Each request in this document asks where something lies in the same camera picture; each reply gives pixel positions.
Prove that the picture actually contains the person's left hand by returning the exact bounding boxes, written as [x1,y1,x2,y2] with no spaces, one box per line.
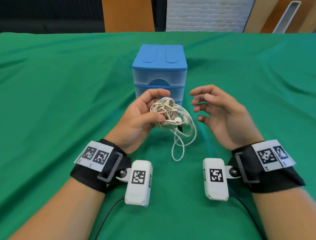
[105,88,171,155]

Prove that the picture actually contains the person's right hand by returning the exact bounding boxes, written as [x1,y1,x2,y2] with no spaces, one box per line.
[189,85,265,151]

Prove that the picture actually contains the white earphone cables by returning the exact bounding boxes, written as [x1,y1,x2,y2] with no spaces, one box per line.
[149,97,197,162]

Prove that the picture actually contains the blue plastic mini drawer unit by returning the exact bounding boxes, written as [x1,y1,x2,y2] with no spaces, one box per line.
[132,44,188,107]

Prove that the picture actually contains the person's right forearm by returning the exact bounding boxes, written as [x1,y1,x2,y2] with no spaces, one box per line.
[251,187,316,240]

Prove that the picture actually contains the person's left forearm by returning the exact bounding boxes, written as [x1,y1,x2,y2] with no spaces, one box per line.
[7,177,105,240]

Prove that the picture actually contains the white left marker tag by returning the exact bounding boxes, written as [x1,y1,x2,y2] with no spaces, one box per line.
[73,140,115,172]

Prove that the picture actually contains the white marker tag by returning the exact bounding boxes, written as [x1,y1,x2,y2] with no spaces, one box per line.
[251,139,296,172]
[73,140,115,172]

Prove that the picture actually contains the white right marker tag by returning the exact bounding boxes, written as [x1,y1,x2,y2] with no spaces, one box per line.
[251,139,296,172]

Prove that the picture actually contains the green tablecloth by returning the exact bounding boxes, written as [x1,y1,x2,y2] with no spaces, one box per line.
[0,31,316,240]

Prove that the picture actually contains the wide orange wooden panel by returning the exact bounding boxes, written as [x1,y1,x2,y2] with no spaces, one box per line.
[101,0,155,33]

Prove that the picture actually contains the tan wooden board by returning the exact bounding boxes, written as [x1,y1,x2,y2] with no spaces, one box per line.
[243,0,273,33]
[285,0,316,33]

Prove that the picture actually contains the black sofa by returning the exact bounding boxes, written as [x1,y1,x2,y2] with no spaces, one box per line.
[0,0,105,34]

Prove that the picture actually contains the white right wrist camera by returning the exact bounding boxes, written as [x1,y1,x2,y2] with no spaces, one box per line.
[202,158,241,201]

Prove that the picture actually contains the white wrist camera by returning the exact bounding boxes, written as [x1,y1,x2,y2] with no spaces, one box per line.
[202,158,241,201]
[116,160,153,208]

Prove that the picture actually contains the black left wrist strap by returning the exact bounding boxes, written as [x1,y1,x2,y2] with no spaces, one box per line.
[70,138,132,194]

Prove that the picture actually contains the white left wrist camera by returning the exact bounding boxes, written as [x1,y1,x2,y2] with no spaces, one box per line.
[116,160,153,208]

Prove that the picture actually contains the black left camera cable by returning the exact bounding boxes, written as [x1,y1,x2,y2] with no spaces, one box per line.
[94,196,126,240]

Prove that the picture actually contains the black camera cable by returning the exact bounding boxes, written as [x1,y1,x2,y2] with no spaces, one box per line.
[228,193,266,240]
[94,196,126,240]

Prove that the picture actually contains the black right camera cable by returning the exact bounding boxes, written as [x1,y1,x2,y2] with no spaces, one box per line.
[228,193,266,240]

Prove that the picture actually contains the white metal frame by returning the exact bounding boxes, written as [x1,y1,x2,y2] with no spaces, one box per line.
[272,1,302,34]

